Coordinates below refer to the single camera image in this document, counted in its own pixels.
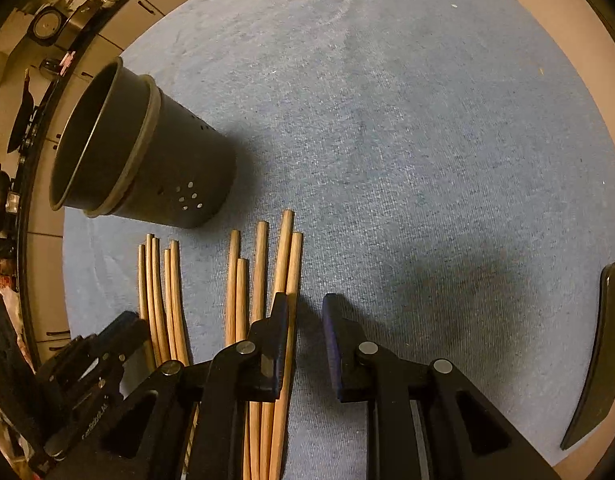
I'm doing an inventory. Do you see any wooden chopstick ten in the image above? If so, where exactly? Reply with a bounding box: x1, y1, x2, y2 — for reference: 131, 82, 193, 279
268, 232, 303, 480

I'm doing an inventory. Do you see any black frying pan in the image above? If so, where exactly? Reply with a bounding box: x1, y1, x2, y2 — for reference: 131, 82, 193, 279
7, 70, 34, 154

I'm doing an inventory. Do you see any rice cooker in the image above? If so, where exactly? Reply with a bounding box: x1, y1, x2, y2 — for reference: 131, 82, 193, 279
26, 0, 102, 51

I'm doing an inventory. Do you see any wooden chopstick nine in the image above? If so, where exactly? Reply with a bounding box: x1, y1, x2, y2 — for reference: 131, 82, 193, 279
260, 209, 294, 480

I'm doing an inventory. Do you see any wooden chopstick four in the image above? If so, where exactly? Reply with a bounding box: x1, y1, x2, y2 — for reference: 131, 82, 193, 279
163, 248, 178, 360

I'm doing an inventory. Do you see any wooden chopstick eight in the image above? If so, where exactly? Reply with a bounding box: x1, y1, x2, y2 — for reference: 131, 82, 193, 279
249, 221, 268, 479

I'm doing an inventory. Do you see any blue towel mat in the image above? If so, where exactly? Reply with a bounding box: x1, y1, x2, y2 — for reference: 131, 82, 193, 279
61, 0, 615, 480

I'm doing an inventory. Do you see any wooden chopstick three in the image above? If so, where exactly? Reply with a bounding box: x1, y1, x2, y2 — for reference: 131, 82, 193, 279
152, 237, 170, 363

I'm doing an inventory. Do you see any wooden chopstick five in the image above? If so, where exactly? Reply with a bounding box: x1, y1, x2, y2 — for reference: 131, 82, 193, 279
170, 240, 189, 366

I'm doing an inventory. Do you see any black utensil holder cup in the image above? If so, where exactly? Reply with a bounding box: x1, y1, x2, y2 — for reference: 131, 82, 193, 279
50, 58, 236, 229

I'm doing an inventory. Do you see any wooden chopstick six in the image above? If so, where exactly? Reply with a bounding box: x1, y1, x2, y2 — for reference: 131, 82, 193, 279
224, 230, 240, 347

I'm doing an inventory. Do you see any wooden chopstick seven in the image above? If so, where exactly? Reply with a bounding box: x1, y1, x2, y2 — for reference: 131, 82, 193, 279
235, 258, 251, 480

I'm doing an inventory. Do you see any wooden chopstick two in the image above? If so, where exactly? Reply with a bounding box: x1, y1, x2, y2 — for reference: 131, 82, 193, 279
145, 233, 162, 367

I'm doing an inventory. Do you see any black chair back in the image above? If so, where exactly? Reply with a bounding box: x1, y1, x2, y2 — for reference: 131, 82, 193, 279
560, 261, 615, 450

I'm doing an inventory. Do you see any wooden chopstick one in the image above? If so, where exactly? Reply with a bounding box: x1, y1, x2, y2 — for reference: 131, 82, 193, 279
137, 244, 156, 372

